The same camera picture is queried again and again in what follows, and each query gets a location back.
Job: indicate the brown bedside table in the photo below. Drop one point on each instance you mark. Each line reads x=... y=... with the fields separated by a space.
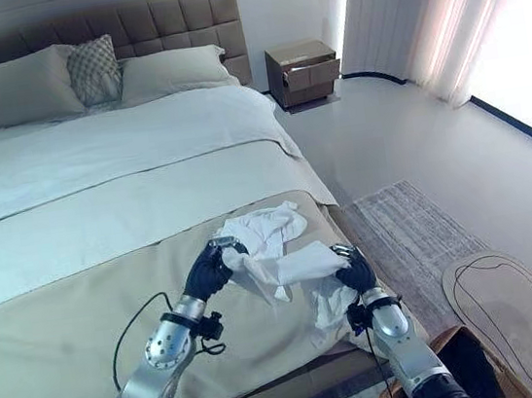
x=304 y=72

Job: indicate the patterned grey cushion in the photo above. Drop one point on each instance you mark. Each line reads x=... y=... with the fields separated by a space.
x=94 y=70

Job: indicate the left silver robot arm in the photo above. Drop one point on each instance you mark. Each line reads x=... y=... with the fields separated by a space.
x=150 y=365

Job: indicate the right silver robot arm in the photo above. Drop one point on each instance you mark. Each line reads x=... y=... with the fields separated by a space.
x=403 y=345

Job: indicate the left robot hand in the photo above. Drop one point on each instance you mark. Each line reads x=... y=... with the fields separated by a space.
x=203 y=277

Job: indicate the flat white pillow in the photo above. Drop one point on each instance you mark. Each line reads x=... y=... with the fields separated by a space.
x=175 y=71

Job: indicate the beige curved floor mat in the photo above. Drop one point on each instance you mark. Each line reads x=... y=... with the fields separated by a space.
x=524 y=317

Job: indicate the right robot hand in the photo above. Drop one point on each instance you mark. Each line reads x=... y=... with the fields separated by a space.
x=355 y=271

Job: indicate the white sheer curtain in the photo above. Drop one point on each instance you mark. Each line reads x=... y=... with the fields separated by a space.
x=423 y=16

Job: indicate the white garment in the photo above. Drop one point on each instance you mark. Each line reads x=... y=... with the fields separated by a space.
x=283 y=255

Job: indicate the bed with white sheet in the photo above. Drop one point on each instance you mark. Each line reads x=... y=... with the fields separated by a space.
x=113 y=189

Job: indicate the woven laundry basket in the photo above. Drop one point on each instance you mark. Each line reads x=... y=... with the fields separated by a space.
x=469 y=366

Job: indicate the large white pillow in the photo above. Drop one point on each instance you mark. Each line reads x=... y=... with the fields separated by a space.
x=18 y=89

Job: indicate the brown tufted headboard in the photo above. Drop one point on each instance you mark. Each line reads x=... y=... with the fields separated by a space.
x=93 y=40

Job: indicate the grey patterned rug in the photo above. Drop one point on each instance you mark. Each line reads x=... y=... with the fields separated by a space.
x=400 y=250

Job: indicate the beige bed runner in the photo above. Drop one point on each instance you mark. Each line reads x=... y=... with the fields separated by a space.
x=130 y=325

